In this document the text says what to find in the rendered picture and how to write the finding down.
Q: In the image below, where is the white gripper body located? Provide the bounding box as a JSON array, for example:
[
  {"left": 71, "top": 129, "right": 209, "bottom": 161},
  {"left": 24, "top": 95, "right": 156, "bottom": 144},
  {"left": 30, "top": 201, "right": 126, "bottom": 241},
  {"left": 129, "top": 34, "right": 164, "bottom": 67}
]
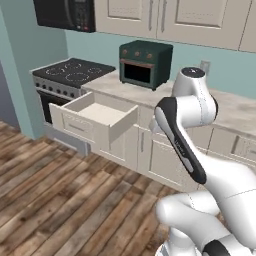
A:
[{"left": 148, "top": 117, "right": 164, "bottom": 135}]

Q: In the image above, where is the cream open drawer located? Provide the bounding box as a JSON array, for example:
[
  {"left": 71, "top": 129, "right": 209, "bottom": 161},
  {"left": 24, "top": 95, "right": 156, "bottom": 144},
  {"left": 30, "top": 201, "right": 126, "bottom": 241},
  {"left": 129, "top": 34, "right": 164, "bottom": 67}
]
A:
[{"left": 48, "top": 91, "right": 140, "bottom": 153}]

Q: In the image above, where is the cream drawer front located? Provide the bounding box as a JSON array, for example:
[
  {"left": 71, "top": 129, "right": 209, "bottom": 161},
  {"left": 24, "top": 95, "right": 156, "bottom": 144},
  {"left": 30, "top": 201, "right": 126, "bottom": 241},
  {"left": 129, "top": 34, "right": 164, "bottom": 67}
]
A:
[{"left": 208, "top": 127, "right": 256, "bottom": 165}]

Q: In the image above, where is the cream lower cupboard door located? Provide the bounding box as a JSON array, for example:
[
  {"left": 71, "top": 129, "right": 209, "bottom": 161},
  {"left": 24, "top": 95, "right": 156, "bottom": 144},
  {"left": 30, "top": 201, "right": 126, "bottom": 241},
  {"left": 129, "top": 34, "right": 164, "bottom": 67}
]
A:
[
  {"left": 90, "top": 123, "right": 140, "bottom": 171},
  {"left": 137, "top": 126, "right": 191, "bottom": 193}
]

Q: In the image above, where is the cream cupboard door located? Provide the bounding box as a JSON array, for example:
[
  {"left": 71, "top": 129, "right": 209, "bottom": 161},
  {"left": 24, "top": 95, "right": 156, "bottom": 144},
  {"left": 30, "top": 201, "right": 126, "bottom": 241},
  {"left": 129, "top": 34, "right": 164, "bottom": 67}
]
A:
[
  {"left": 239, "top": 0, "right": 256, "bottom": 54},
  {"left": 137, "top": 126, "right": 191, "bottom": 193},
  {"left": 156, "top": 0, "right": 252, "bottom": 51},
  {"left": 94, "top": 0, "right": 158, "bottom": 38},
  {"left": 90, "top": 123, "right": 140, "bottom": 171}
]

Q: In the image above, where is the dark green toaster oven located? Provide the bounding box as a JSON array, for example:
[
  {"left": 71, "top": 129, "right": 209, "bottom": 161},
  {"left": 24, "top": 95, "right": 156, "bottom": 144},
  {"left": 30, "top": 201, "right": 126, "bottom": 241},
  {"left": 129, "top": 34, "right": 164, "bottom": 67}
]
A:
[{"left": 118, "top": 39, "right": 174, "bottom": 92}]

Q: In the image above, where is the black and silver stove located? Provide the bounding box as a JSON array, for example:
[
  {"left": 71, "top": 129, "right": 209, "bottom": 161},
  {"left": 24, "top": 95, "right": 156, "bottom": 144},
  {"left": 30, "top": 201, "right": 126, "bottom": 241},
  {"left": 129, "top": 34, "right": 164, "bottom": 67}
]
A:
[{"left": 29, "top": 57, "right": 117, "bottom": 157}]

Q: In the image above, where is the cream upper cupboard door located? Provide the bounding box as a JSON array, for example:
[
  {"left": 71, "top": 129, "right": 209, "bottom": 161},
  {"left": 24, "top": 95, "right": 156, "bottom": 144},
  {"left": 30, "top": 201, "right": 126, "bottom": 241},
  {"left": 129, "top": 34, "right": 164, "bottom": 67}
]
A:
[
  {"left": 239, "top": 0, "right": 256, "bottom": 54},
  {"left": 156, "top": 0, "right": 252, "bottom": 51},
  {"left": 94, "top": 0, "right": 158, "bottom": 38}
]

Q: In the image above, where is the black microwave oven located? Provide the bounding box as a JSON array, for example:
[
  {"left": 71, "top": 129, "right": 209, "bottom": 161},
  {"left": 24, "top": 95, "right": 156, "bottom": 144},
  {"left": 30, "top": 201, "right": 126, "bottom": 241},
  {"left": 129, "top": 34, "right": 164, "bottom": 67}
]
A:
[{"left": 32, "top": 0, "right": 97, "bottom": 34}]

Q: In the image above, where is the silver cupboard handle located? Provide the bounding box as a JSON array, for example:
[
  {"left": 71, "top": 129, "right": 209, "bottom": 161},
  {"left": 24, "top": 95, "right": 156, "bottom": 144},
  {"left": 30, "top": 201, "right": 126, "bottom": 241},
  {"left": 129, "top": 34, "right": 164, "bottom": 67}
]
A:
[
  {"left": 231, "top": 135, "right": 242, "bottom": 155},
  {"left": 148, "top": 0, "right": 155, "bottom": 23},
  {"left": 160, "top": 0, "right": 168, "bottom": 33},
  {"left": 139, "top": 131, "right": 146, "bottom": 154}
]

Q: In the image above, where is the cream drawer handle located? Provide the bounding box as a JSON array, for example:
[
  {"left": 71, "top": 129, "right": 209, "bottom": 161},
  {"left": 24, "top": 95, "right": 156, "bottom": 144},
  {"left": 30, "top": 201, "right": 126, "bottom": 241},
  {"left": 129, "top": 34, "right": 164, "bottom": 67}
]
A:
[{"left": 67, "top": 123, "right": 87, "bottom": 134}]

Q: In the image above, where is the white wall socket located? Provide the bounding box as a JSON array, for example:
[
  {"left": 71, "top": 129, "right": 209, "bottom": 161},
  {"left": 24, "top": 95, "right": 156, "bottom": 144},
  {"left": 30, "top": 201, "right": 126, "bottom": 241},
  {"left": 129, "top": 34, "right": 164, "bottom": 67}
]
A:
[{"left": 199, "top": 59, "right": 212, "bottom": 75}]

